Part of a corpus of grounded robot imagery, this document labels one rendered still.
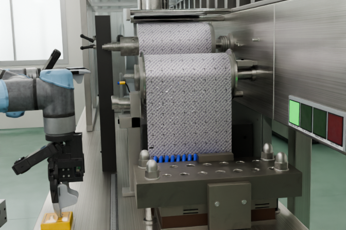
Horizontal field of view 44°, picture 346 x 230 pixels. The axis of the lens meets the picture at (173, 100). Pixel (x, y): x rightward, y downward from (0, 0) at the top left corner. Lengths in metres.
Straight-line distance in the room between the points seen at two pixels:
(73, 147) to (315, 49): 0.59
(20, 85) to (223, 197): 0.53
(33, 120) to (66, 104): 5.90
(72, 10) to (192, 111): 5.66
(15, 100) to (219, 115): 0.53
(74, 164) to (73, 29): 5.73
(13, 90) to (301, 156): 0.90
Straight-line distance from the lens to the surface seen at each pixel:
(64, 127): 1.04
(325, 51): 0.88
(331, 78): 0.86
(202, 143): 1.20
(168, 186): 1.01
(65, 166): 1.06
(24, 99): 1.03
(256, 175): 1.05
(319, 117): 0.89
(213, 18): 1.58
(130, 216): 1.16
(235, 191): 1.02
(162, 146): 1.18
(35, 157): 1.07
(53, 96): 1.02
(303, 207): 1.51
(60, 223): 1.11
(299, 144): 1.44
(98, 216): 1.18
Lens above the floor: 1.36
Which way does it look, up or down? 8 degrees down
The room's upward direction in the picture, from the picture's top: 1 degrees counter-clockwise
